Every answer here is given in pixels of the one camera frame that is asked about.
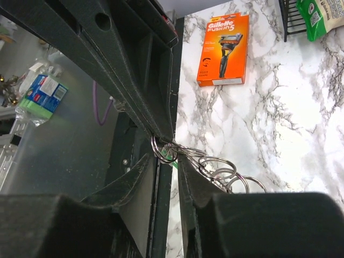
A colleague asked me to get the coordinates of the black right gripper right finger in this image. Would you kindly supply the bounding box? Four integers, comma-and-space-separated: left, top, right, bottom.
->
178, 155, 343, 257

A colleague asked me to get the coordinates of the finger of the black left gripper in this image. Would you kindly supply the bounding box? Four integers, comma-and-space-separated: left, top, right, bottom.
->
0, 0, 174, 143
109, 1, 178, 140

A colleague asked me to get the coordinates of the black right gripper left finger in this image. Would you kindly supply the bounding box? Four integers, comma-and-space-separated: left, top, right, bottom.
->
1, 154, 154, 257

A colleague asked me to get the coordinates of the metal numbered key ring disc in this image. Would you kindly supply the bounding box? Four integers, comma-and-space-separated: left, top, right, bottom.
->
150, 136, 268, 194

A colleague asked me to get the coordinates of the key with green tag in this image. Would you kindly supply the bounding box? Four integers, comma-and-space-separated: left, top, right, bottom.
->
162, 149, 178, 169

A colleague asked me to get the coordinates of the orange razor package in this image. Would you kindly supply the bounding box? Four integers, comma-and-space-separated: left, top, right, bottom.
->
197, 11, 249, 87

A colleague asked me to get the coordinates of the blue green box below table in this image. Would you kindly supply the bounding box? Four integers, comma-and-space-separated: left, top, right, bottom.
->
19, 74, 68, 120

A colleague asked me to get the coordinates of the green white packet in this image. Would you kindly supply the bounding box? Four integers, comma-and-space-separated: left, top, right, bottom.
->
296, 0, 343, 41

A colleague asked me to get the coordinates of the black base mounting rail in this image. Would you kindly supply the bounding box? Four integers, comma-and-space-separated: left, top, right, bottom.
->
104, 16, 186, 258

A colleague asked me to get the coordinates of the black wire basket rack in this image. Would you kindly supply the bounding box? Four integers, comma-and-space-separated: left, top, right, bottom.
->
278, 0, 306, 42

